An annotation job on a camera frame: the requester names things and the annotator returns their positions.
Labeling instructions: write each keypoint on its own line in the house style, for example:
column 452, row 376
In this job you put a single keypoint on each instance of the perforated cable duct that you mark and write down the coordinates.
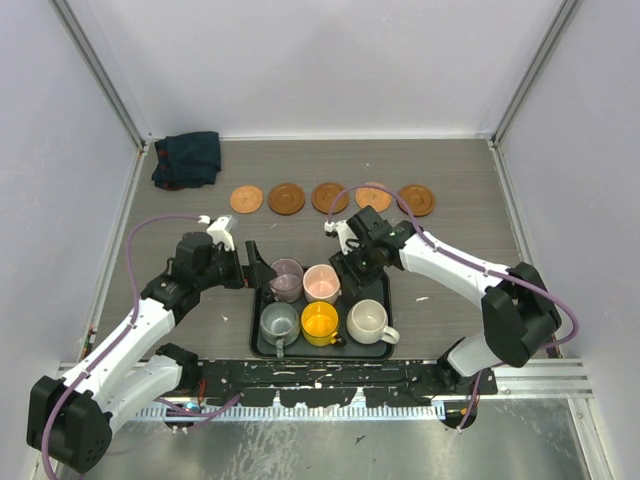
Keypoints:
column 357, row 411

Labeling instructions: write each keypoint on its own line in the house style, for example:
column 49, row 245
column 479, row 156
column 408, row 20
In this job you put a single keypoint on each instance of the pink ceramic mug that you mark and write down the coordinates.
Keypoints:
column 321, row 283

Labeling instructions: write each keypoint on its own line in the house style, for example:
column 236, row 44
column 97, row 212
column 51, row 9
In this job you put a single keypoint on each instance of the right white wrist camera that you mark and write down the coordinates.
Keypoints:
column 341, row 231

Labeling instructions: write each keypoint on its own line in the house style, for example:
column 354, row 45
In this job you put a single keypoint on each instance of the woven rattan coaster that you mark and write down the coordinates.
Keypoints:
column 374, row 195

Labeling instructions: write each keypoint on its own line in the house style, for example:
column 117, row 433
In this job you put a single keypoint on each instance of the yellow mug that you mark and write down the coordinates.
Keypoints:
column 320, row 325

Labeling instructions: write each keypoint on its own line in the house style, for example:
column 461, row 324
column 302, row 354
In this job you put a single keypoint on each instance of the dark wooden coaster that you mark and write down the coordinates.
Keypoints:
column 286, row 199
column 324, row 194
column 419, row 198

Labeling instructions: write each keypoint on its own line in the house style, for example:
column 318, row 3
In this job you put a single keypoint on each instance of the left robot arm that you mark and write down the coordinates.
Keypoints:
column 72, row 419

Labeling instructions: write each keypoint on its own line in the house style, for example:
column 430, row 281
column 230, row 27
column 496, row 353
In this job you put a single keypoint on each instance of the light orange coaster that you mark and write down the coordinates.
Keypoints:
column 246, row 199

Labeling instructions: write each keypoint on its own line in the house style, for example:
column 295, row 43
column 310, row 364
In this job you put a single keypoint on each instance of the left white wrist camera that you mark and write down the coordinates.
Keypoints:
column 220, row 230

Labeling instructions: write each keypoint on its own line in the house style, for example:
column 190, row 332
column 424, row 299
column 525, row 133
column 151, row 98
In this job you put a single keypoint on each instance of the dark blue folded cloth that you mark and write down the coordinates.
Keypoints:
column 187, row 161

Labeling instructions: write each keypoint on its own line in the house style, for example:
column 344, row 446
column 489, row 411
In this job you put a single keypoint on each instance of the grey stoneware mug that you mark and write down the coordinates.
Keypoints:
column 280, row 326

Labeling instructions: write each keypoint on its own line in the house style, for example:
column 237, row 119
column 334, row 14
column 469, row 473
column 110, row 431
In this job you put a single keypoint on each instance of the black plastic tray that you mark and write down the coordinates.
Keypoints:
column 265, row 345

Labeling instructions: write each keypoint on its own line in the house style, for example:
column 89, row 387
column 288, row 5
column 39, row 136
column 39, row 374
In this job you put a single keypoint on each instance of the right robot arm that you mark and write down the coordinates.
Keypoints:
column 518, row 314

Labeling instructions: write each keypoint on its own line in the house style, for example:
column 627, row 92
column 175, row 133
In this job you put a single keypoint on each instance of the aluminium frame rail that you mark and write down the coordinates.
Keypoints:
column 538, row 377

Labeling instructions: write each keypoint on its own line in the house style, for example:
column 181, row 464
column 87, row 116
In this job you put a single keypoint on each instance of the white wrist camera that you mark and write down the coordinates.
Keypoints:
column 220, row 230
column 341, row 231

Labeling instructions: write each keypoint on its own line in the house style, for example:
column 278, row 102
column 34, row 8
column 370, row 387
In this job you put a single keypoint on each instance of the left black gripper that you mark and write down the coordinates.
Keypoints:
column 259, row 271

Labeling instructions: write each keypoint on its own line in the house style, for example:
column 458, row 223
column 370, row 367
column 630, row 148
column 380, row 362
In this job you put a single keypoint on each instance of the white speckled mug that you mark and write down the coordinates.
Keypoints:
column 368, row 323

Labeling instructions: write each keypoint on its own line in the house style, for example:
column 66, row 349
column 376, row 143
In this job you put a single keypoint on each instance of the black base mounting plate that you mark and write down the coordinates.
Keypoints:
column 394, row 383

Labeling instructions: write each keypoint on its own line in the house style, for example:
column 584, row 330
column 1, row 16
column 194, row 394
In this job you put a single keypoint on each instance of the purple mug black handle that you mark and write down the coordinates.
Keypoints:
column 288, row 285

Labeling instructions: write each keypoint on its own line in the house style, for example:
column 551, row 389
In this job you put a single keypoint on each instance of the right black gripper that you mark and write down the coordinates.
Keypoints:
column 345, row 261

